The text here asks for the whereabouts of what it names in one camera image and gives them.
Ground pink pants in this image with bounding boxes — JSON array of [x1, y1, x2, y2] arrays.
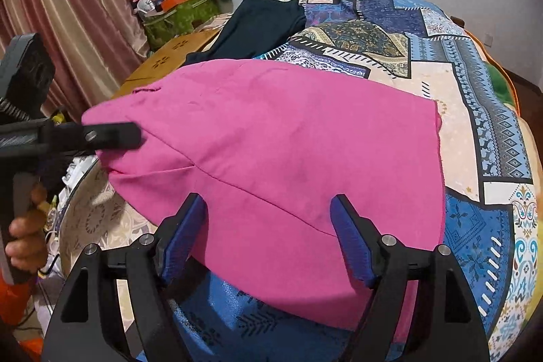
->
[[80, 59, 447, 334]]

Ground person's left forearm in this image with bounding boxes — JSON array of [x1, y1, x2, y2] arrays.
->
[[0, 269, 35, 324]]

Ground striped pink curtain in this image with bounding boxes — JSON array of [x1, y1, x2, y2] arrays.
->
[[0, 0, 150, 123]]

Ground cream lace sheet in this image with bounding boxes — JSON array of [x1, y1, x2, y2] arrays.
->
[[58, 162, 171, 348]]

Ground blue patchwork blanket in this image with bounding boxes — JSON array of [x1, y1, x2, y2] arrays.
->
[[167, 0, 539, 362]]

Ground green orange fleece blanket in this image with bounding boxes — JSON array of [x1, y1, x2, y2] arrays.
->
[[464, 26, 523, 117]]

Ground wooden folding table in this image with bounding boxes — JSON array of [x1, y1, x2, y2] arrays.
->
[[112, 27, 230, 100]]

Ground green storage bag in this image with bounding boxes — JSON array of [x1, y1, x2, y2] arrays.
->
[[142, 0, 222, 51]]

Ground person's left hand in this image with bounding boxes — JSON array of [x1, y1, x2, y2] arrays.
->
[[6, 183, 48, 273]]

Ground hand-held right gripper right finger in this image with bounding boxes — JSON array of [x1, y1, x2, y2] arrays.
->
[[330, 193, 489, 362]]

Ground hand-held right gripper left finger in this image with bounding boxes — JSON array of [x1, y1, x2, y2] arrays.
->
[[42, 192, 208, 362]]

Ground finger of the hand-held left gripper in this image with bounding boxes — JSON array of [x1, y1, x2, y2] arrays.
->
[[51, 122, 143, 156]]

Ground dark navy pants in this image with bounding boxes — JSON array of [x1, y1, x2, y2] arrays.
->
[[184, 0, 307, 66]]

